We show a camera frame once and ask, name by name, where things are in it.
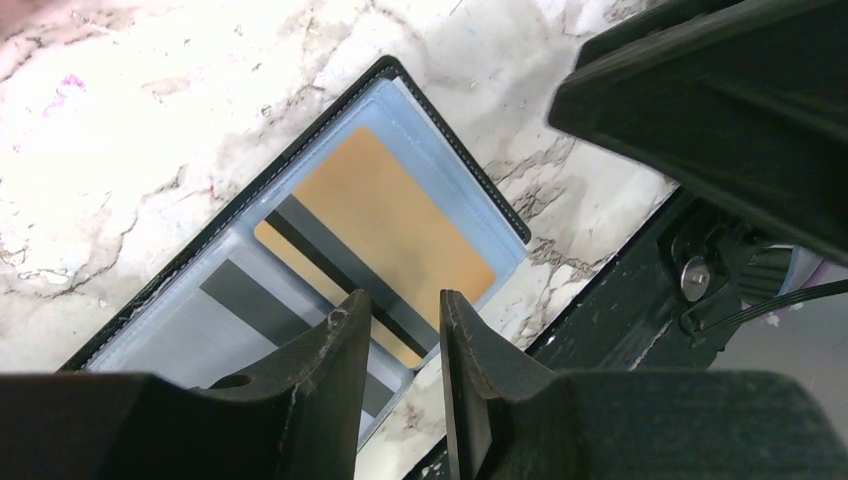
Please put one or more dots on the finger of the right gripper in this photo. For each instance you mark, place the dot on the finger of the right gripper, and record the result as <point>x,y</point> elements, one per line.
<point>742,102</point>

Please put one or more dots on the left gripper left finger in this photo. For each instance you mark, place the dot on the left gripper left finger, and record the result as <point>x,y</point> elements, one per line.
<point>294,414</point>

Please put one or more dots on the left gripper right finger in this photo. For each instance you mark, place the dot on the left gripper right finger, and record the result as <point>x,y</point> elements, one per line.
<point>509,417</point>

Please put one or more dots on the black leather card holder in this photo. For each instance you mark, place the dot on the black leather card holder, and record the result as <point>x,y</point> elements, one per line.
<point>289,252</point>

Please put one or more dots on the silver card in holder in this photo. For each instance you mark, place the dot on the silver card in holder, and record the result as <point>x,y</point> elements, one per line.
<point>227,324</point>

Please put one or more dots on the gold card in holder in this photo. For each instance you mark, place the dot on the gold card in holder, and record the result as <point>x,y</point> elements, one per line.
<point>372,204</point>

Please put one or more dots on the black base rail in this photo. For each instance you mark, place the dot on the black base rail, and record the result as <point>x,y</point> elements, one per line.
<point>627,315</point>

